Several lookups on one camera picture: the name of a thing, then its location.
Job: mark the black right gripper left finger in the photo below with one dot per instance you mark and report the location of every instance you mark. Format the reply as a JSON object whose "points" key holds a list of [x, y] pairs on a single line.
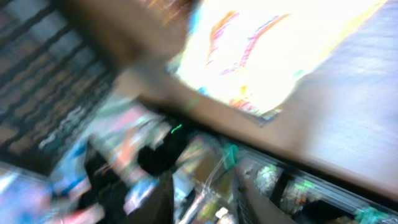
{"points": [[158, 208]]}

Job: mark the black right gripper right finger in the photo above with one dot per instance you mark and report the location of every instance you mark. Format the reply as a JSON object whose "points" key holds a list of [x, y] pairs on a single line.
{"points": [[261, 210]]}

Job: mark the yellow snack chips bag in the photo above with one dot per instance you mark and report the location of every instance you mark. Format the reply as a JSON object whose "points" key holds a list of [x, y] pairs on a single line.
{"points": [[251, 55]]}

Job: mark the grey plastic mesh basket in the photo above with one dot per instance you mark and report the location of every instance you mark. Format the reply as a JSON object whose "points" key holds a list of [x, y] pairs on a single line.
{"points": [[54, 74]]}

